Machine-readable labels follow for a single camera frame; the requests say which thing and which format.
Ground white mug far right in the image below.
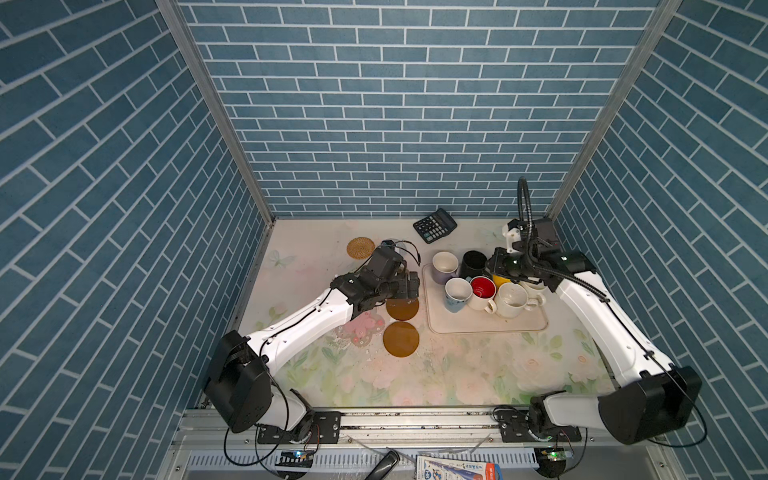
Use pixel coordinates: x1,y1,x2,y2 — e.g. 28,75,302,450
521,282,547,307

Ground amber glossy round coaster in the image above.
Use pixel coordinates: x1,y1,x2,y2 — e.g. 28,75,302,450
385,299,420,321

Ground white mug front right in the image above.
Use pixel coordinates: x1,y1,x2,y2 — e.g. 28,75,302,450
494,283,539,319

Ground black handheld device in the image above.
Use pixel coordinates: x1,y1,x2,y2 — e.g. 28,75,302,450
365,450,401,480

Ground printed paper box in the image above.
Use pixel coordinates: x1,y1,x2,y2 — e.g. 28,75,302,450
416,456,503,480

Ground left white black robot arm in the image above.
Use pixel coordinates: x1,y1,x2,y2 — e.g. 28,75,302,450
202,271,420,434

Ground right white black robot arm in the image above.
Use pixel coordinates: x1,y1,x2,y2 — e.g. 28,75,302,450
486,247,702,445

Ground yellow mug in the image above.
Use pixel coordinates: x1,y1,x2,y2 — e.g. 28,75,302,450
491,275,511,288

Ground light blue floral mug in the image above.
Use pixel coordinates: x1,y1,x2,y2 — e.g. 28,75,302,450
444,278,473,314

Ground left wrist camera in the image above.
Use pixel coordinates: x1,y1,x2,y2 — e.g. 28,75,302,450
365,240,407,280

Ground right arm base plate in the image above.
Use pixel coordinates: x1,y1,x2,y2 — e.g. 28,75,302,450
491,405,583,445

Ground black desk calculator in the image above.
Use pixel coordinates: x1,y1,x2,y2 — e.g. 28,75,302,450
413,208,457,244

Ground tan rattan round coaster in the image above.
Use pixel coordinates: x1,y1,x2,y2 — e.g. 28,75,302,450
346,237,376,260

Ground lilac mug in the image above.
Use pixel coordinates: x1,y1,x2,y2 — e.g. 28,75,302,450
431,251,459,285

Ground white mug red inside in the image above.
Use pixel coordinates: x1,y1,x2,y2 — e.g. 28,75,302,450
467,276,498,314

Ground pink flower coaster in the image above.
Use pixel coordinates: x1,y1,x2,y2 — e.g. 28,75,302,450
335,311,386,347

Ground beige rectangular tray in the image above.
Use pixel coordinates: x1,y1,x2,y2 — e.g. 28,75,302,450
420,264,549,335

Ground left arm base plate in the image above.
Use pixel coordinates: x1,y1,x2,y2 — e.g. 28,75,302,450
257,410,342,445

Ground black mug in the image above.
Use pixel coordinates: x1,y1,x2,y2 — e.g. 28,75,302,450
459,250,488,279

